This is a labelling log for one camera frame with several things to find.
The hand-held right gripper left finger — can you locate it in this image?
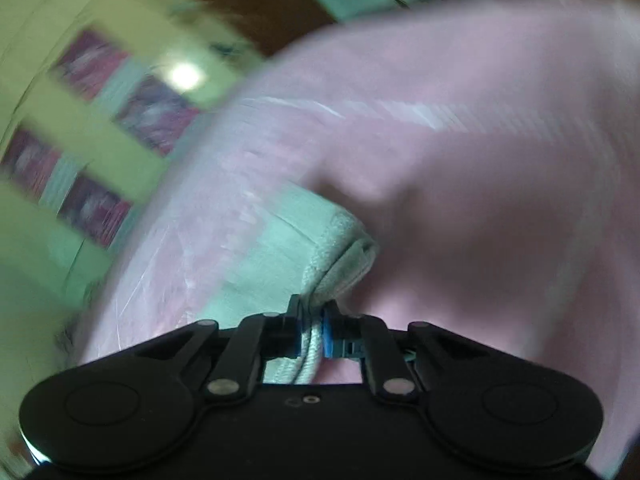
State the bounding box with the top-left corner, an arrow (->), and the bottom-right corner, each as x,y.
127,294 -> 306,404

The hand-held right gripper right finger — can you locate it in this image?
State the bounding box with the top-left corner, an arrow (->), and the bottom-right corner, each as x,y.
320,302 -> 497,406

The pink bed sheet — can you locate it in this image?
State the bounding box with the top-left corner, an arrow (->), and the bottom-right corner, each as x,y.
75,0 -> 640,480

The yellow cabinet with patterned panels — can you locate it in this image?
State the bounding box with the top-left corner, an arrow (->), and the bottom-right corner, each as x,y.
0,0 -> 281,311

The brown wooden panel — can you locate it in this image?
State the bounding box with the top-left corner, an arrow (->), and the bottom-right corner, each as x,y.
150,0 -> 346,58

